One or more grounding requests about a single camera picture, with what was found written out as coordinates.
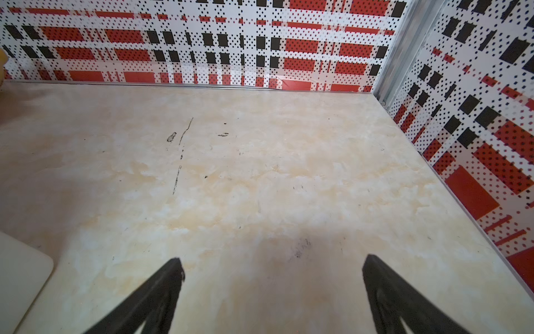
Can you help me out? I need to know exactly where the white bamboo-lid tissue box centre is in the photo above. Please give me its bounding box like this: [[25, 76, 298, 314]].
[[1, 233, 54, 333]]

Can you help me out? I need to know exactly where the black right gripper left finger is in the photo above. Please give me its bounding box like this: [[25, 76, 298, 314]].
[[86, 257, 185, 333]]

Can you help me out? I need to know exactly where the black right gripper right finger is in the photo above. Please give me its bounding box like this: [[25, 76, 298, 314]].
[[362, 254, 468, 333]]

